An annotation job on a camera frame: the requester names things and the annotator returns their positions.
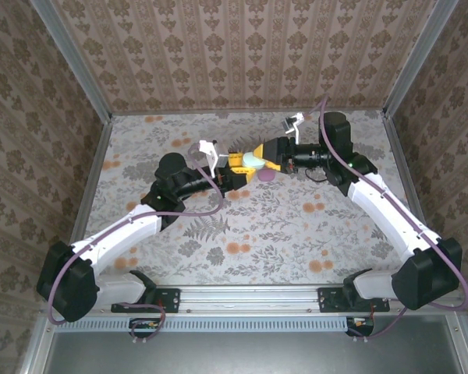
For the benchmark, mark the aluminium short frame post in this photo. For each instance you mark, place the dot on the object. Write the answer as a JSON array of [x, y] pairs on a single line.
[[37, 350], [466, 350]]

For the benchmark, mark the aluminium rear frame rail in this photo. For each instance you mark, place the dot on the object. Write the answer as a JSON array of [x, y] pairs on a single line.
[[218, 113]]

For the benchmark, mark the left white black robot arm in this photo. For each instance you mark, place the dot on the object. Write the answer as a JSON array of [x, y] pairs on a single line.
[[113, 237]]

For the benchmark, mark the grey metal sheet panel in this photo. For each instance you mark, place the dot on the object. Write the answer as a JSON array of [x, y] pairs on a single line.
[[249, 354]]

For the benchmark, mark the aluminium upright frame post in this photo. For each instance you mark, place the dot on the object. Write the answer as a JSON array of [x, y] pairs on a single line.
[[79, 66], [416, 58]]

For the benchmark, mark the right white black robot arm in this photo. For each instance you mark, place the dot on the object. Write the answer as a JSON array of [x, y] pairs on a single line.
[[390, 210]]

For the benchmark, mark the aluminium side frame rail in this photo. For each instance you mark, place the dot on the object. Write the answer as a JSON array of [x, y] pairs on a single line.
[[90, 175], [405, 171]]

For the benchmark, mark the mint green earbuds charging case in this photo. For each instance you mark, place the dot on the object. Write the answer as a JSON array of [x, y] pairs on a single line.
[[250, 159]]

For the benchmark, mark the pink earbuds charging case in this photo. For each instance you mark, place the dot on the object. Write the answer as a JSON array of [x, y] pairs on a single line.
[[266, 176]]

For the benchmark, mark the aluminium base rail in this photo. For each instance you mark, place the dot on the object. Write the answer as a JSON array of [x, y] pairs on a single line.
[[249, 298]]

